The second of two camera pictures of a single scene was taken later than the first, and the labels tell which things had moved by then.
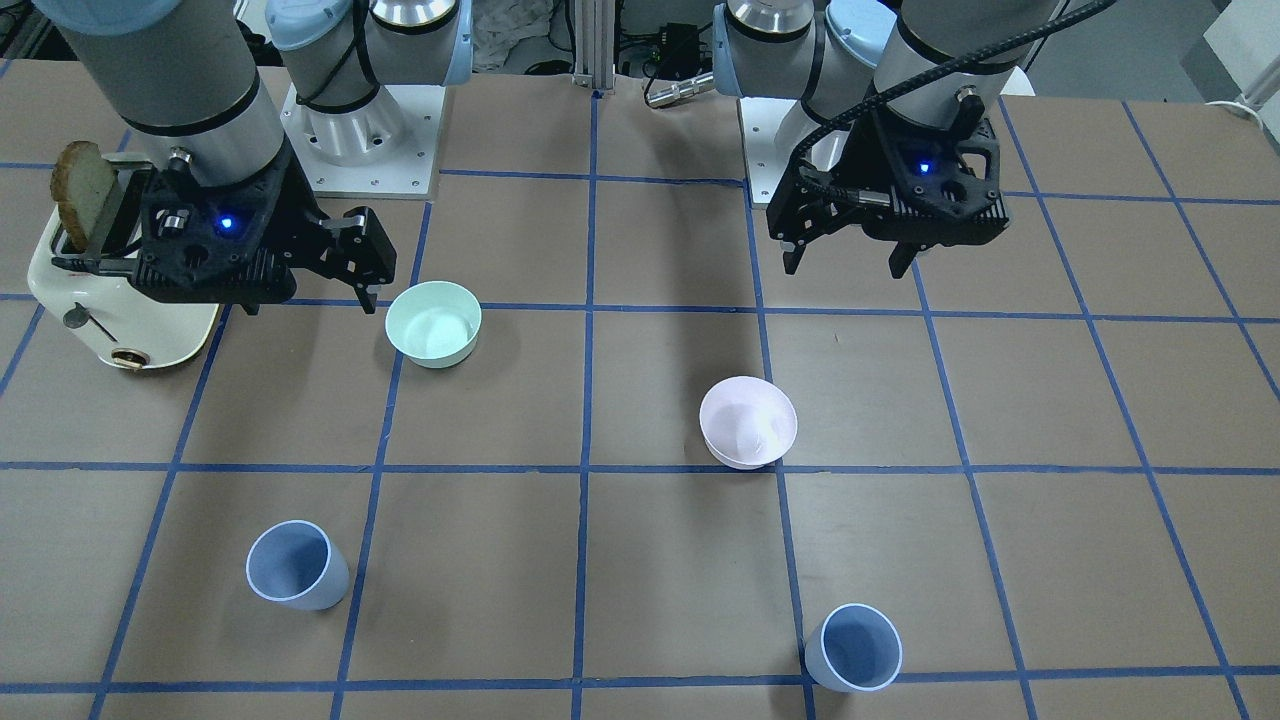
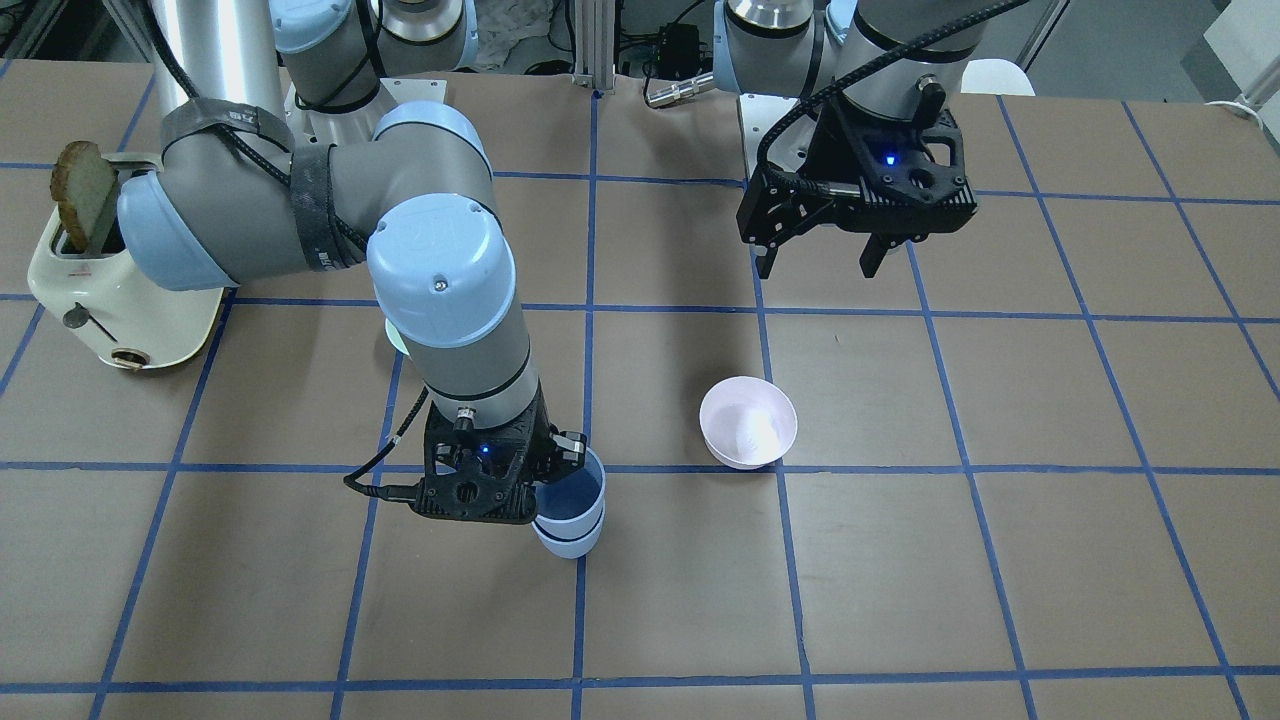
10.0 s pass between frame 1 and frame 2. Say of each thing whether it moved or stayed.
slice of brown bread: stayed
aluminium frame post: stayed
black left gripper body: moved
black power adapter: stayed
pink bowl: stayed
